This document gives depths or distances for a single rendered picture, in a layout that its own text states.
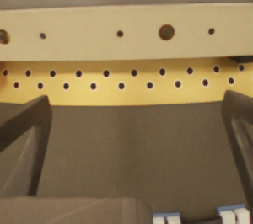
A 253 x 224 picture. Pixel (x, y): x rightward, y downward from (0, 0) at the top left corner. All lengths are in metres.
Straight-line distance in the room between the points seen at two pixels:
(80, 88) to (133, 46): 0.09
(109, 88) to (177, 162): 0.12
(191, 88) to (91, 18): 0.14
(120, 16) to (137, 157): 0.15
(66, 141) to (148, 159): 0.10
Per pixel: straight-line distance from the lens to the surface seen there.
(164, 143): 0.27
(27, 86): 0.30
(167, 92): 0.26
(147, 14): 0.21
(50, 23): 0.22
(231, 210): 0.32
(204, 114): 0.28
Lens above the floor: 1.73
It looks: 26 degrees down
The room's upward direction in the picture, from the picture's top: 2 degrees counter-clockwise
